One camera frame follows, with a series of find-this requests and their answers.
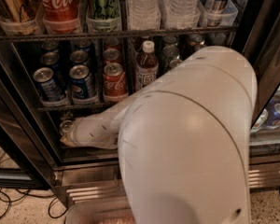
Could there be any tea bottle white cap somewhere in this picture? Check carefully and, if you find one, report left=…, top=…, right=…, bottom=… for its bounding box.
left=135, top=40, right=159, bottom=91

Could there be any steel fridge base grille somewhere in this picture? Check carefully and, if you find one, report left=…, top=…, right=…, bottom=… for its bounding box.
left=51, top=161, right=280, bottom=207

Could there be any red Coca-Cola can middle shelf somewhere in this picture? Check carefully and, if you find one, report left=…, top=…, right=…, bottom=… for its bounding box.
left=103, top=63, right=127, bottom=97

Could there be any red Coca-Cola can top shelf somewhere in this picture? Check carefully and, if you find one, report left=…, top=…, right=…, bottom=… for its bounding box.
left=40, top=0, right=79, bottom=34

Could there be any blue can in right fridge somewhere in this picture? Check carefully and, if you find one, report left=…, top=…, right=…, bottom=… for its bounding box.
left=264, top=103, right=280, bottom=129

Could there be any green La Croix can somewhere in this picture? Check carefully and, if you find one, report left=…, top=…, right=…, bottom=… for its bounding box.
left=88, top=0, right=120, bottom=32

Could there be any clear water bottle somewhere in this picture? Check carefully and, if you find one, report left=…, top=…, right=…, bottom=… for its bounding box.
left=127, top=0, right=161, bottom=31
left=160, top=0, right=200, bottom=29

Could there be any blue pepsi can second row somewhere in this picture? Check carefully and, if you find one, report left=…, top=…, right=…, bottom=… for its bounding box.
left=69, top=50, right=91, bottom=68
left=40, top=52, right=67, bottom=91

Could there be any green can shelf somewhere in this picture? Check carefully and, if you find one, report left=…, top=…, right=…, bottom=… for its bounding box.
left=169, top=59, right=182, bottom=69
left=161, top=46, right=180, bottom=75

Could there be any clear plastic bin foreground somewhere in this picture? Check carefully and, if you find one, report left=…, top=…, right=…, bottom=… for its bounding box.
left=65, top=197, right=136, bottom=224

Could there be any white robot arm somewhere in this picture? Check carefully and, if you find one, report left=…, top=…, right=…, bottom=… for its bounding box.
left=63, top=46, right=257, bottom=224

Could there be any green 7up can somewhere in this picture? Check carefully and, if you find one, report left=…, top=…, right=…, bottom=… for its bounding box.
left=59, top=120, right=73, bottom=135

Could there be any blue Pepsi can second row left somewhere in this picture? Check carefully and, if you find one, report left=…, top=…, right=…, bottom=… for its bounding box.
left=40, top=52, right=67, bottom=91

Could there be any gold can top shelf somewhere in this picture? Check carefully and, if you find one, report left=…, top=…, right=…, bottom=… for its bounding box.
left=0, top=0, right=37, bottom=35

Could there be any red Coca-Cola can second row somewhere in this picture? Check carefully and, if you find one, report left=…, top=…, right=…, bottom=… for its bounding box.
left=103, top=49, right=122, bottom=65

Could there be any silver blue can top shelf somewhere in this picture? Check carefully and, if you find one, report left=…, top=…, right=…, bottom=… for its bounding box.
left=204, top=0, right=237, bottom=27

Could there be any blue Pepsi can second row right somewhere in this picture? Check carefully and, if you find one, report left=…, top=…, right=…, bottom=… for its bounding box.
left=69, top=50, right=91, bottom=68

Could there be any green can middle shelf front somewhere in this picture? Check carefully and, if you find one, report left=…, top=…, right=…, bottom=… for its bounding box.
left=169, top=59, right=182, bottom=69

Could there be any clear water bottle right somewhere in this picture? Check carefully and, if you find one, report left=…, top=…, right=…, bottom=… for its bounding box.
left=160, top=0, right=200, bottom=29

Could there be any clear water bottle left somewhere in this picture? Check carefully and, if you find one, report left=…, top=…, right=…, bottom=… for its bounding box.
left=127, top=0, right=161, bottom=31

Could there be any white and tan gripper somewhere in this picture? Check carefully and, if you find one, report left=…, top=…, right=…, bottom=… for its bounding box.
left=60, top=135, right=75, bottom=147

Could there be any black cable on floor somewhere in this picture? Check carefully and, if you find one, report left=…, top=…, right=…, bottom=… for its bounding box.
left=0, top=186, right=68, bottom=222

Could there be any blue pepsi can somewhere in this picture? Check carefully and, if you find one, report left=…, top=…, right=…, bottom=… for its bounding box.
left=69, top=65, right=95, bottom=100
left=33, top=67, right=65, bottom=102

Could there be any blue Pepsi can front left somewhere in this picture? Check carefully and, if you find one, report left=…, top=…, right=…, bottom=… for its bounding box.
left=33, top=67, right=65, bottom=102

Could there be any red coca-cola can shelf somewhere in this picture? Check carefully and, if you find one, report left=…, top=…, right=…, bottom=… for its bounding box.
left=40, top=0, right=79, bottom=34
left=103, top=63, right=127, bottom=97

